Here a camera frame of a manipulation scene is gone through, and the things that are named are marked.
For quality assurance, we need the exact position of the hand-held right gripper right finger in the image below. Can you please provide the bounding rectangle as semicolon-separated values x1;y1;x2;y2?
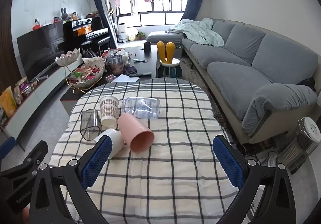
213;135;296;224

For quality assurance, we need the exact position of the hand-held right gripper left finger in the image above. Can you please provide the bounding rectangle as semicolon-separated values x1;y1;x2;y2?
28;135;112;224

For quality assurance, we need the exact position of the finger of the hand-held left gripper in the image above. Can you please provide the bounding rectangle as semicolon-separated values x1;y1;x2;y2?
0;141;49;185

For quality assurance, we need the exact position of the pink cup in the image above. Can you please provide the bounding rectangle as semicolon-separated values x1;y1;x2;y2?
117;113;155;153

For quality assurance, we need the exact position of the black item on sofa arm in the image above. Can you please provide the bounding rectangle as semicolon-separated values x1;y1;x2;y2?
300;77;317;93

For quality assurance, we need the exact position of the white cup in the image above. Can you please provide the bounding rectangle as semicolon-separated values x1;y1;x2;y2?
93;128;125;159

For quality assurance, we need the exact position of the grey transparent cup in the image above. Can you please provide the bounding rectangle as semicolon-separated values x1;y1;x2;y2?
80;109;103;141

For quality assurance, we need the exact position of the checked paper cup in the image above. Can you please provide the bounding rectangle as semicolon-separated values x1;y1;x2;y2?
100;96;119;129

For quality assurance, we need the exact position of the person's left hand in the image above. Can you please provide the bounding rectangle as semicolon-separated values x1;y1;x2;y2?
21;208;30;224

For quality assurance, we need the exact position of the blue object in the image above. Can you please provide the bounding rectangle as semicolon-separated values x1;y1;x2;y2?
0;136;16;158

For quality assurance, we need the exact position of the yellow snack bag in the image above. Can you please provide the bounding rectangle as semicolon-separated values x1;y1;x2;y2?
0;86;17;118

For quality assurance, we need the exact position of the checked white tablecloth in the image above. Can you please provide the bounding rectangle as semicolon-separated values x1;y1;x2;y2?
49;77;241;224

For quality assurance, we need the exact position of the purple snack bag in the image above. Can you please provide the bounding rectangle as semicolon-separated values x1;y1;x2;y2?
14;77;36;104

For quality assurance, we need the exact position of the white television cabinet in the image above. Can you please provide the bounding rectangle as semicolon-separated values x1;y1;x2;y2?
0;60;83;152

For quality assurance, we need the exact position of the electric heater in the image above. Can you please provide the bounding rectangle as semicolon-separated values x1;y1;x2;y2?
277;117;321;174

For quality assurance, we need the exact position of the two-tier snack tray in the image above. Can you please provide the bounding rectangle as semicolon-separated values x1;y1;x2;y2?
55;48;106;89

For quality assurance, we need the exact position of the white paper sheet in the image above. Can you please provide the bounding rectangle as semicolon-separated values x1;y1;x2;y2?
114;74;140;83

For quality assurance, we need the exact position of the grey sofa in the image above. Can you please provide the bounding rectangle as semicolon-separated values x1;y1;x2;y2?
146;19;319;144

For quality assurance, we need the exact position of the clear snack jar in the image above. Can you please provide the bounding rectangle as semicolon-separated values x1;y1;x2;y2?
109;54;124;75

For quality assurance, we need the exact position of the black television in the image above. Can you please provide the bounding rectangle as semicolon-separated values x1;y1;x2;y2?
16;23;66;81

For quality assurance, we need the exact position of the black coffee table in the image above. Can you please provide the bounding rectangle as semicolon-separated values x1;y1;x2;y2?
60;46;158;101

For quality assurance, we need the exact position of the stool with yellow ears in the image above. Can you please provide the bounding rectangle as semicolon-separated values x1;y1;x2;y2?
156;42;183;78

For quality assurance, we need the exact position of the black piano bench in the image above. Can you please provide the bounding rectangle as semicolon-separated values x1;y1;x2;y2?
81;37;111;52

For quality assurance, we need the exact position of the grey storage box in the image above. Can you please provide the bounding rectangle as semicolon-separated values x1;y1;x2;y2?
173;46;185;59

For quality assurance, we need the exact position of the black piano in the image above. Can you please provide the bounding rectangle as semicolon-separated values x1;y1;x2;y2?
62;17;111;51

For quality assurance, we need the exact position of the white air appliance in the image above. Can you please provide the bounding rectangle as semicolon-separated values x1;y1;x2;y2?
118;23;127;43

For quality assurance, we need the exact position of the pale green blanket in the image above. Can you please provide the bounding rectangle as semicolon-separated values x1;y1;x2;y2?
168;18;225;48

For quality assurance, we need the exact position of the black floor cable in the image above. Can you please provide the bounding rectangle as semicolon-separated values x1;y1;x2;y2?
241;144;279;164

